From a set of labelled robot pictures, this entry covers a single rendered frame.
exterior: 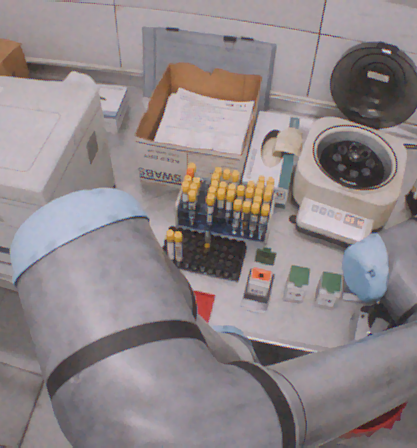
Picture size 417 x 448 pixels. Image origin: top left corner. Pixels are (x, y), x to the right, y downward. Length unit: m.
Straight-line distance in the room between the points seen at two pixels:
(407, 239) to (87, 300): 0.42
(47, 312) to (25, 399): 1.65
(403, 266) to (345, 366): 0.22
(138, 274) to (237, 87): 1.03
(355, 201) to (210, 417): 0.86
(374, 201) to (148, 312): 0.85
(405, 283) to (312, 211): 0.57
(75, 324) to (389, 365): 0.27
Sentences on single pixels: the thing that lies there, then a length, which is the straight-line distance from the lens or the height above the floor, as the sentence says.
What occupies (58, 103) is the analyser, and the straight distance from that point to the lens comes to 1.02.
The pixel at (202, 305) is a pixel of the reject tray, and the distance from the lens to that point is 1.05.
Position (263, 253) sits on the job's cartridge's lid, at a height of 0.98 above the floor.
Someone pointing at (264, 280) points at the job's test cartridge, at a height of 0.95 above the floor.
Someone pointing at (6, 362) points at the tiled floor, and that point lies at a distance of 2.06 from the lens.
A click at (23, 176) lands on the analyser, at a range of 0.90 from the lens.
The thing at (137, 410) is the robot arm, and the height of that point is 1.52.
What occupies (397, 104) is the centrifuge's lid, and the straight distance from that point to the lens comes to 1.31.
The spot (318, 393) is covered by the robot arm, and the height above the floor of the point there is 1.45.
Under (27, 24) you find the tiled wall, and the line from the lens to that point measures 1.53.
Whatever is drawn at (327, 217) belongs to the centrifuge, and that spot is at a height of 0.92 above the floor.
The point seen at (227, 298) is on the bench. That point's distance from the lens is 1.06.
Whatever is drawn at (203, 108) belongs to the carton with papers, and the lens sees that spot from 1.32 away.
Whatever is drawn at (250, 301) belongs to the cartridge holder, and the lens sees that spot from 1.05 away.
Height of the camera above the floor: 1.82
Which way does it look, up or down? 54 degrees down
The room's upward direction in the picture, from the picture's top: 2 degrees clockwise
